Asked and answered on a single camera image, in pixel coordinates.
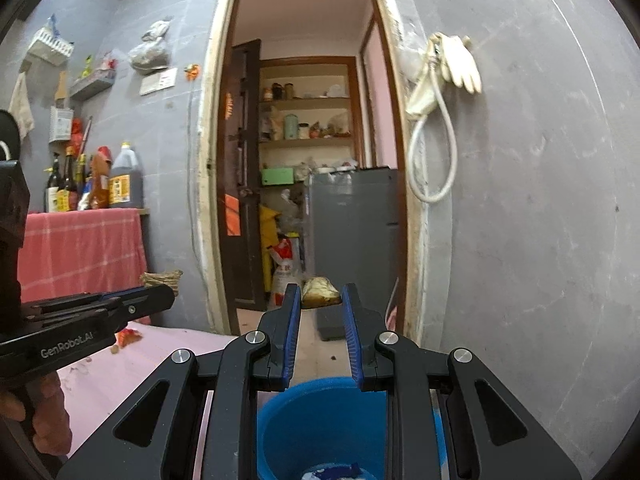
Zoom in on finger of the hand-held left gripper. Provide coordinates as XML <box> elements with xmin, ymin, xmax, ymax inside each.
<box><xmin>20</xmin><ymin>285</ymin><xmax>177</xmax><ymax>333</ymax></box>

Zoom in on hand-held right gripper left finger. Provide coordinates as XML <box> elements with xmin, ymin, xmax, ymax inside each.
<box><xmin>56</xmin><ymin>282</ymin><xmax>302</xmax><ymax>480</ymax></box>

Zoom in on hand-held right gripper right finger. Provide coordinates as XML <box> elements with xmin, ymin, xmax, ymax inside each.
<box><xmin>341</xmin><ymin>282</ymin><xmax>583</xmax><ymax>480</ymax></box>

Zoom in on blue plastic bucket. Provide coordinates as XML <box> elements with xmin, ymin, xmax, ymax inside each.
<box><xmin>256</xmin><ymin>377</ymin><xmax>448</xmax><ymax>480</ymax></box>

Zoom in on purple snack packet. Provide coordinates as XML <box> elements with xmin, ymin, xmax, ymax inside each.
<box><xmin>300</xmin><ymin>462</ymin><xmax>373</xmax><ymax>480</ymax></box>

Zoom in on person's left hand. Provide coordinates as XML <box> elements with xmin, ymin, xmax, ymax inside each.
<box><xmin>0</xmin><ymin>374</ymin><xmax>68</xmax><ymax>456</ymax></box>

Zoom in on dark floor scale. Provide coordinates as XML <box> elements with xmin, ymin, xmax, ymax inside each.
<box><xmin>315</xmin><ymin>305</ymin><xmax>358</xmax><ymax>342</ymax></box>

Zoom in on wicker basket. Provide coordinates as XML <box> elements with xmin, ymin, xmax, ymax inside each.
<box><xmin>139</xmin><ymin>270</ymin><xmax>184</xmax><ymax>297</ymax></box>

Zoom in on yellowish plastic bag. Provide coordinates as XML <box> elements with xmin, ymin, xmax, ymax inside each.
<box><xmin>301</xmin><ymin>276</ymin><xmax>343</xmax><ymax>309</ymax></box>

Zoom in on white red rice sack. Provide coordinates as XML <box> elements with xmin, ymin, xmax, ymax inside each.
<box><xmin>268</xmin><ymin>237</ymin><xmax>303</xmax><ymax>310</ymax></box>

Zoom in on red plaid cloth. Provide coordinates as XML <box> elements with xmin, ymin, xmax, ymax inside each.
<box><xmin>17</xmin><ymin>208</ymin><xmax>151</xmax><ymax>326</ymax></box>

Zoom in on yellow bag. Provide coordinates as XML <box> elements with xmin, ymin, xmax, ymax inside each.
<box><xmin>259</xmin><ymin>205</ymin><xmax>279</xmax><ymax>293</ymax></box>

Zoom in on grey refrigerator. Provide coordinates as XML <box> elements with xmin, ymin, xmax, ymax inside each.
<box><xmin>303</xmin><ymin>166</ymin><xmax>401</xmax><ymax>321</ymax></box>

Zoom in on large dark oil jug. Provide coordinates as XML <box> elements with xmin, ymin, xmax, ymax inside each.
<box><xmin>108</xmin><ymin>141</ymin><xmax>144</xmax><ymax>209</ymax></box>

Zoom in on clear plastic bag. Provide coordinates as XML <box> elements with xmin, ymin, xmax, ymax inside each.
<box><xmin>277</xmin><ymin>187</ymin><xmax>306</xmax><ymax>233</ymax></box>

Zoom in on orange sauce bottle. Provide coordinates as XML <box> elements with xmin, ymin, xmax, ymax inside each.
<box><xmin>90</xmin><ymin>146</ymin><xmax>113</xmax><ymax>209</ymax></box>

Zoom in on yellow cap bottle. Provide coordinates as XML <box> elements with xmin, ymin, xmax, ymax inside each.
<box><xmin>76</xmin><ymin>154</ymin><xmax>91</xmax><ymax>196</ymax></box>

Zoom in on dark glass bottle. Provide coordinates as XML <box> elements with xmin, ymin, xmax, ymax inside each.
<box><xmin>46</xmin><ymin>155</ymin><xmax>63</xmax><ymax>213</ymax></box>

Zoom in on green box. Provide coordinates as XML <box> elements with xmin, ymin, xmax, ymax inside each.
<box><xmin>261</xmin><ymin>167</ymin><xmax>296</xmax><ymax>187</ymax></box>

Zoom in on dark wooden door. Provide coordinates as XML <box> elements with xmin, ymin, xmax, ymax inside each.
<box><xmin>217</xmin><ymin>39</ymin><xmax>268</xmax><ymax>311</ymax></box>

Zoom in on white labelled box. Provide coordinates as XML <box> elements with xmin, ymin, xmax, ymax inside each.
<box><xmin>49</xmin><ymin>106</ymin><xmax>73</xmax><ymax>143</ymax></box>

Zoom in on white paper notice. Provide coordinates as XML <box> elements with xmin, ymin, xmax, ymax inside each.
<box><xmin>138</xmin><ymin>67</ymin><xmax>178</xmax><ymax>97</ymax></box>

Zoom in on wooden shelf unit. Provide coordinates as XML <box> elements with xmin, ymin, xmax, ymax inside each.
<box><xmin>257</xmin><ymin>56</ymin><xmax>363</xmax><ymax>192</ymax></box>

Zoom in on white hanging towel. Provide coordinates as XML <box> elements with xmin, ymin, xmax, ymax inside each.
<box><xmin>9</xmin><ymin>72</ymin><xmax>35</xmax><ymax>138</ymax></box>

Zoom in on cream hanging cloth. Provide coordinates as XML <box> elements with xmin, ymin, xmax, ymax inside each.
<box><xmin>405</xmin><ymin>60</ymin><xmax>443</xmax><ymax>121</ymax></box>

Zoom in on grey hanging plastic bag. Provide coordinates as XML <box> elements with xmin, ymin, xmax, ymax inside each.
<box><xmin>127</xmin><ymin>20</ymin><xmax>173</xmax><ymax>72</ymax></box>

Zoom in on white rubber gloves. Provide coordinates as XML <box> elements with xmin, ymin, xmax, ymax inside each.
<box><xmin>429</xmin><ymin>32</ymin><xmax>483</xmax><ymax>95</ymax></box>

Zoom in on wooden door frame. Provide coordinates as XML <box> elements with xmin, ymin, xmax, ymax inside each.
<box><xmin>192</xmin><ymin>0</ymin><xmax>431</xmax><ymax>342</ymax></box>

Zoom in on white hose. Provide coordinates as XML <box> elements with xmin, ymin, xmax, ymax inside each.
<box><xmin>407</xmin><ymin>80</ymin><xmax>458</xmax><ymax>204</ymax></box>

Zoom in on grey wall shelf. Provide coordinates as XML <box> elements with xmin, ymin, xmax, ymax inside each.
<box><xmin>69</xmin><ymin>67</ymin><xmax>118</xmax><ymax>101</ymax></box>

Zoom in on white wall rack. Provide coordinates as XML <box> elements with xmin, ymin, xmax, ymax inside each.
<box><xmin>25</xmin><ymin>15</ymin><xmax>76</xmax><ymax>66</ymax></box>

